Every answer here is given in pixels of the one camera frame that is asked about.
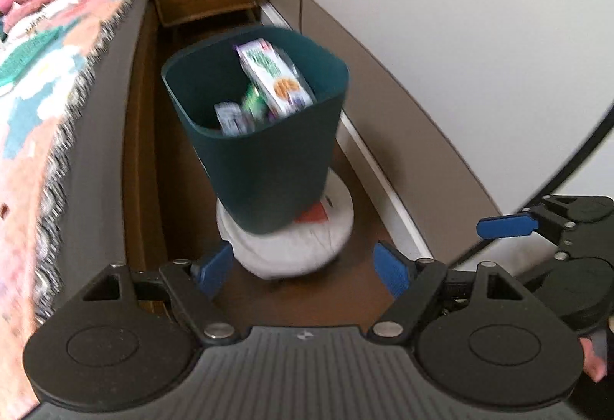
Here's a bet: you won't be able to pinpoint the white green cookie box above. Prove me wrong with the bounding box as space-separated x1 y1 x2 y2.
235 39 318 119

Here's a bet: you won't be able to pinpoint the green packet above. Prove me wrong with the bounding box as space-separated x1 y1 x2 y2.
241 84 270 126

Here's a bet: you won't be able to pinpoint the teal trash bin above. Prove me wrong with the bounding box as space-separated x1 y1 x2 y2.
160 26 350 237

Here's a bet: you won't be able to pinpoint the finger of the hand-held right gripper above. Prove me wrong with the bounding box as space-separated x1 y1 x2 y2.
477 204 572 246

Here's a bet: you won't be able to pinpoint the bed with floral blanket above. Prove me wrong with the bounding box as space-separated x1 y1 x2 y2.
0 0 162 420

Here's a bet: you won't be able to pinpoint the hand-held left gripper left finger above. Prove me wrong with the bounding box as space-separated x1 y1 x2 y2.
83 240 241 347

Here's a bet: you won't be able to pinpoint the teal grid board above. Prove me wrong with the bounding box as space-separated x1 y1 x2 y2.
0 27 68 85

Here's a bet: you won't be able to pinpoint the white wardrobe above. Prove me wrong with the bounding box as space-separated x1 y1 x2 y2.
254 0 614 259

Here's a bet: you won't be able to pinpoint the person's right hand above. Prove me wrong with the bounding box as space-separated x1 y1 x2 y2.
579 336 609 384

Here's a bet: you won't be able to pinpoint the small wrappers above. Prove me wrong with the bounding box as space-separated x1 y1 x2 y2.
214 102 255 137

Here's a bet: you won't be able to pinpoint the wooden bed frame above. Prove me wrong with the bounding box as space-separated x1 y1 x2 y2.
120 0 193 321

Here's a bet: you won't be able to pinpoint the white printed garment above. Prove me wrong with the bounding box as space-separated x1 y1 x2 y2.
7 3 73 40

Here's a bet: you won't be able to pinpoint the grey mattress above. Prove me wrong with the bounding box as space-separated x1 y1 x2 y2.
36 0 149 402

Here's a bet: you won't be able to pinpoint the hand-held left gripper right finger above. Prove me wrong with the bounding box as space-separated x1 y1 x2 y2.
367 241 529 347

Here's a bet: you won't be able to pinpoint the red paper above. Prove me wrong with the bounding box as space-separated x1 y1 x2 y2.
294 202 332 224

